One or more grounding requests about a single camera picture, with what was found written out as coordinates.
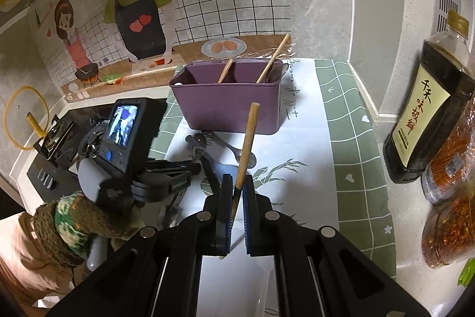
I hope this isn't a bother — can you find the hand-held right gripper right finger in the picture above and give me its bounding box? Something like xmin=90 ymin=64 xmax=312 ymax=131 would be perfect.
xmin=244 ymin=175 xmax=424 ymax=317

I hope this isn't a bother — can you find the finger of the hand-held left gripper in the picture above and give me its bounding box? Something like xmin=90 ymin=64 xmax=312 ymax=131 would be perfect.
xmin=132 ymin=176 xmax=194 ymax=204
xmin=146 ymin=158 xmax=203 ymax=178

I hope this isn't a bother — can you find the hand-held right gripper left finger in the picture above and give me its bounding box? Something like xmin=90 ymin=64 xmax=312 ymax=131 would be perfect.
xmin=45 ymin=174 xmax=233 ymax=317

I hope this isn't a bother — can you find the metal spoon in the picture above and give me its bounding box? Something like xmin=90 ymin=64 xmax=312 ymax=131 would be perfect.
xmin=158 ymin=189 xmax=187 ymax=229

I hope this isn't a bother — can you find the black spoon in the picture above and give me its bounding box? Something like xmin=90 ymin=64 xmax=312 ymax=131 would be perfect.
xmin=186 ymin=133 xmax=216 ymax=155

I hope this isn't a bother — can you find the black spatula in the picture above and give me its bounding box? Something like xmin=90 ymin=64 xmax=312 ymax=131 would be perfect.
xmin=200 ymin=155 xmax=223 ymax=199

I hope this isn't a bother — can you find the wooden chopstick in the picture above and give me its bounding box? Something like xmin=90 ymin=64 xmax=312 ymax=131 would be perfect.
xmin=219 ymin=102 xmax=260 ymax=260
xmin=255 ymin=34 xmax=291 ymax=84

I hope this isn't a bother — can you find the purple utensil box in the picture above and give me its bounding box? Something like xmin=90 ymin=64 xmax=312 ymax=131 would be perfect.
xmin=169 ymin=59 xmax=286 ymax=135

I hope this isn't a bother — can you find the wooden spoon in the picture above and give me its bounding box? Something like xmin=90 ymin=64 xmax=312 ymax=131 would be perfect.
xmin=217 ymin=58 xmax=234 ymax=84

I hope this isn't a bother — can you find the person's left forearm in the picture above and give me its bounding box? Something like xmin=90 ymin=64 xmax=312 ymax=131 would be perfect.
xmin=0 ymin=211 xmax=90 ymax=306

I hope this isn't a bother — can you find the person's left hand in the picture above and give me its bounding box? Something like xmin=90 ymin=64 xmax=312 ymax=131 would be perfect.
xmin=31 ymin=193 xmax=146 ymax=266

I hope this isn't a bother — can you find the black gas stove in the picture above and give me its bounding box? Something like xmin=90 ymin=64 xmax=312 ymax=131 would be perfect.
xmin=26 ymin=98 xmax=167 ymax=191

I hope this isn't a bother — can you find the green checked printed tablecloth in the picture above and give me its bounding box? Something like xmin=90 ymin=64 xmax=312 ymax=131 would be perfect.
xmin=156 ymin=57 xmax=398 ymax=317

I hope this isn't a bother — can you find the yellow lidded chili jar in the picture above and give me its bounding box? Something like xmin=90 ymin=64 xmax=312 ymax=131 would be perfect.
xmin=421 ymin=187 xmax=475 ymax=269

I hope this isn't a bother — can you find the dark soy sauce bottle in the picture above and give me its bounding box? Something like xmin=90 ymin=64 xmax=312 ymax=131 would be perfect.
xmin=383 ymin=10 xmax=475 ymax=184

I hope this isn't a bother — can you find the orange capped chili bottle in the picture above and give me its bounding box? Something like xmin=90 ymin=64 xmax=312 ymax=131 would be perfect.
xmin=421 ymin=109 xmax=475 ymax=206

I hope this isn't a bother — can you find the green plastic bag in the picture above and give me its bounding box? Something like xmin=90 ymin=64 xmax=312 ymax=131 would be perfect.
xmin=458 ymin=259 xmax=475 ymax=288

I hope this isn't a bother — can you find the yellow gas hose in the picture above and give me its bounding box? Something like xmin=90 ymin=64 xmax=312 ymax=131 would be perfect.
xmin=4 ymin=86 xmax=50 ymax=150

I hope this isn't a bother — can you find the cartoon wall poster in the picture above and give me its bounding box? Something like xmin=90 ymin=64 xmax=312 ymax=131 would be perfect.
xmin=31 ymin=0 xmax=297 ymax=106

